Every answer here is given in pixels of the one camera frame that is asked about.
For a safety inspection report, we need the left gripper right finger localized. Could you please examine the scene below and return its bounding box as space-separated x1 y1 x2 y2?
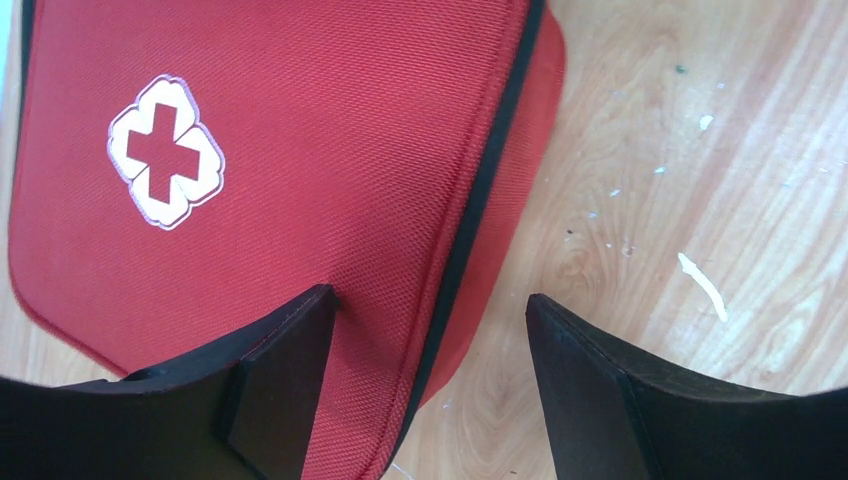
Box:
526 294 847 479

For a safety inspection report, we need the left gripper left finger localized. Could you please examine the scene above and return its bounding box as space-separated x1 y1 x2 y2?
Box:
1 285 338 479

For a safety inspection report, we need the red black medicine case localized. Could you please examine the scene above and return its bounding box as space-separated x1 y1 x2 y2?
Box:
8 1 565 479

